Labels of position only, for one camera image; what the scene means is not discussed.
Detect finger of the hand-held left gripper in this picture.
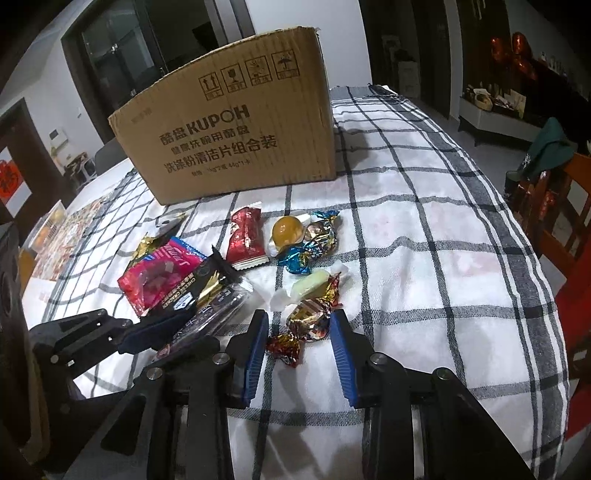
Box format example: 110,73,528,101
32,308,197,358
51,337,221,400

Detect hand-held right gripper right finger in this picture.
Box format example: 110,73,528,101
329,308,539,480

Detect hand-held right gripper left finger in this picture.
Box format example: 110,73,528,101
62,309,269,480

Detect pink snack packet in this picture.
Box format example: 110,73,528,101
117,236,208,318

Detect clear-wrapped dark snack packet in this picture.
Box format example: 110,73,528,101
194,281,256,337

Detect gold red foil candy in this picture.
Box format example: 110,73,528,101
266,272,342,367

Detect black cracker packet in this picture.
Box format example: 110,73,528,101
141,249,243,324

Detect gold green foil packet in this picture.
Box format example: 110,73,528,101
130,233,171,266

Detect pale green candy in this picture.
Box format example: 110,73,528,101
269,263,351,312

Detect white silver snack packet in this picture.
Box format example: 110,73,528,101
152,211,189,234

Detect red snack packet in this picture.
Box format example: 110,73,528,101
225,207,271,271

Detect yellow round jelly candy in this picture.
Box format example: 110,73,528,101
269,212,315,257

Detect blue foil twist candy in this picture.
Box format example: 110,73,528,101
277,210,341,276

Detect brown cardboard box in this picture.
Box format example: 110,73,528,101
107,25,339,206

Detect patterned tile table mat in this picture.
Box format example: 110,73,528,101
21,191,132,282

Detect black white checkered tablecloth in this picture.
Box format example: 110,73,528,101
60,84,570,480

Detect white plastic stool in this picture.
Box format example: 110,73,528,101
65,154,98,190

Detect grey upholstered chair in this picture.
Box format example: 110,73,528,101
95,138,132,176

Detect wooden chair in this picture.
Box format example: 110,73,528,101
510,152,591,278

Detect glass sliding door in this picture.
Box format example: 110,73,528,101
62,0,257,155

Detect white low cabinet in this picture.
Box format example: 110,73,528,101
459,95,541,144

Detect red foil balloon cluster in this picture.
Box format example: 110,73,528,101
490,31,539,81

